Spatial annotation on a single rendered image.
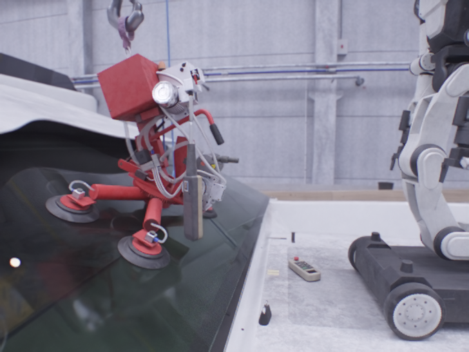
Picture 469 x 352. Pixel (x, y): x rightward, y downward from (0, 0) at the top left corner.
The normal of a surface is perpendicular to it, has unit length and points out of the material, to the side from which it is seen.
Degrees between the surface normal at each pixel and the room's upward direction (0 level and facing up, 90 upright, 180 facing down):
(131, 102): 90
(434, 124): 90
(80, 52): 90
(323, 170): 90
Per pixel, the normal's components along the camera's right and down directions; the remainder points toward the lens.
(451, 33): -0.78, 0.43
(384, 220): -0.30, 0.11
